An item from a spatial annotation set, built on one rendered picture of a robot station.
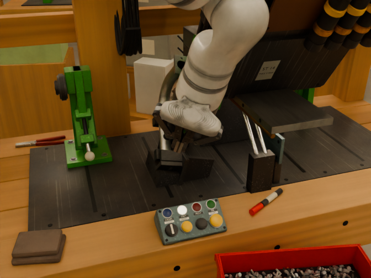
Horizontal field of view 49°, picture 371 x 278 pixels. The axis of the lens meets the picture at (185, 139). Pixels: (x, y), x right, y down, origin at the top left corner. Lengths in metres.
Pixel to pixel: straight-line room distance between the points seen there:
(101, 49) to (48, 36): 0.18
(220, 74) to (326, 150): 0.82
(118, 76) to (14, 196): 0.48
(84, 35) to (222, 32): 0.84
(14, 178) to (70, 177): 0.17
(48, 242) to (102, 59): 0.62
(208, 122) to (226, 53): 0.11
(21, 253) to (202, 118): 0.51
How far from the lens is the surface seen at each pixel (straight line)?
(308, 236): 1.10
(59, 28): 1.38
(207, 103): 0.61
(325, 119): 0.99
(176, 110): 0.59
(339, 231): 1.15
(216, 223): 0.94
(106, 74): 1.34
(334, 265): 0.97
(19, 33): 1.39
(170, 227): 0.92
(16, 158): 1.38
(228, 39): 0.50
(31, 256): 0.94
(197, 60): 0.56
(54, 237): 0.95
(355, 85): 1.78
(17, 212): 1.13
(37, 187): 1.17
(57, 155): 1.31
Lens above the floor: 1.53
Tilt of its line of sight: 28 degrees down
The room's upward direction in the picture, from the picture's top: straight up
